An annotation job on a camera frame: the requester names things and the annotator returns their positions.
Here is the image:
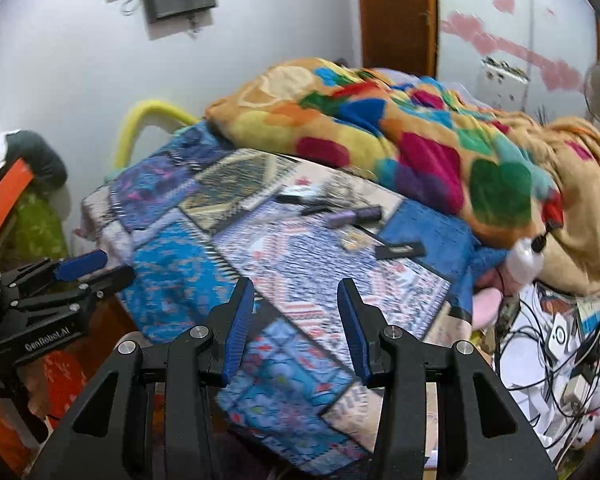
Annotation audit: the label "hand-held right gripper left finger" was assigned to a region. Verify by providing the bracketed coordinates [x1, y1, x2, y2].
[27, 277, 256, 480]

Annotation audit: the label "green leaf-print bag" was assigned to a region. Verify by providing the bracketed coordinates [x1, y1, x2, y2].
[7, 187, 70, 263]

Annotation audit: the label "white earphones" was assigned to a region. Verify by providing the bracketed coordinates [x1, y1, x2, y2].
[315, 179, 356, 199]

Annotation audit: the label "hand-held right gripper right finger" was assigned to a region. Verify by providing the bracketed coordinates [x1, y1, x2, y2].
[337, 277, 561, 480]

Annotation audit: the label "orange strap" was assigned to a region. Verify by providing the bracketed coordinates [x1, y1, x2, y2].
[0, 159, 34, 237]

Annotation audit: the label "flat black bar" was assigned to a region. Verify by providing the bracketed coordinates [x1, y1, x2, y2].
[374, 242, 426, 260]

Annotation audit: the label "white marker with black cap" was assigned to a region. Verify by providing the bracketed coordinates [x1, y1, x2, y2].
[275, 192, 331, 207]

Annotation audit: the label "red floral cloth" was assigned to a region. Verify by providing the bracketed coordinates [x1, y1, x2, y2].
[0, 350, 88, 476]

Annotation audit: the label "dark grey cloth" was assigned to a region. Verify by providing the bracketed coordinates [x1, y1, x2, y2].
[7, 130, 69, 187]

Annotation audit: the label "tangle of cables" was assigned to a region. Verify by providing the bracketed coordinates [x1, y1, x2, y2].
[497, 282, 600, 453]

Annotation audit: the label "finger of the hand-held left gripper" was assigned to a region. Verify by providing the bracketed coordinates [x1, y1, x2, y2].
[15, 264, 136, 322]
[2, 249, 109, 296]

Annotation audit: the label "wooden door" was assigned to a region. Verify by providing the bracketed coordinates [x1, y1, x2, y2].
[355, 0, 439, 80]

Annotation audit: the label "yellow foam tube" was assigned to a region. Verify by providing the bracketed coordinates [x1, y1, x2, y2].
[112, 100, 201, 171]

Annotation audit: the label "white and pink plush toy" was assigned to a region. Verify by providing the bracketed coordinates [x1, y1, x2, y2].
[472, 232, 551, 332]

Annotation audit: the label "colourful fleece blanket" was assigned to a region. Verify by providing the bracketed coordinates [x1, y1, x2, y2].
[205, 57, 600, 296]

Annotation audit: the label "purple tube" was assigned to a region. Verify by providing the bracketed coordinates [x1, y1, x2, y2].
[329, 206, 382, 227]

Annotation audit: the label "patchwork printed bedsheet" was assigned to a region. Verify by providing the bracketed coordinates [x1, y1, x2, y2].
[82, 122, 486, 476]

